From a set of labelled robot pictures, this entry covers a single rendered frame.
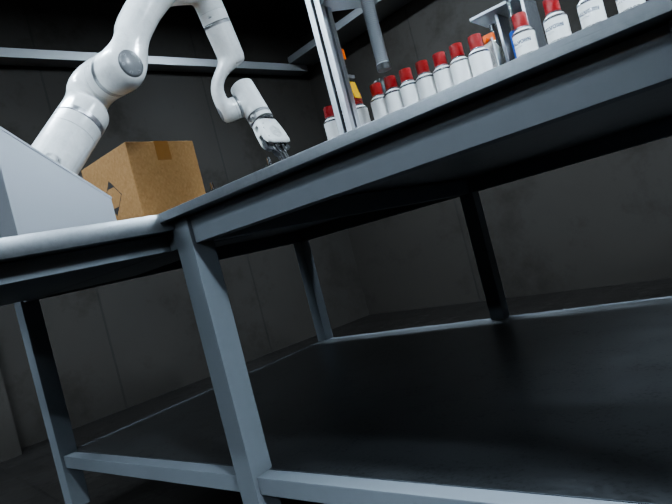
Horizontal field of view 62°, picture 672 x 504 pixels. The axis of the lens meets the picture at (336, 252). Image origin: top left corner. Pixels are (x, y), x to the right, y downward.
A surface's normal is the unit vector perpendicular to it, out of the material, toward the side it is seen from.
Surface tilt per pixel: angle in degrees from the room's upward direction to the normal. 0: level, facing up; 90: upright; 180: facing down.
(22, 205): 90
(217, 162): 90
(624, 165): 90
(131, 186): 90
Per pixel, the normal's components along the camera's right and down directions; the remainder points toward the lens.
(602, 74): -0.62, 0.16
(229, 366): 0.74, -0.19
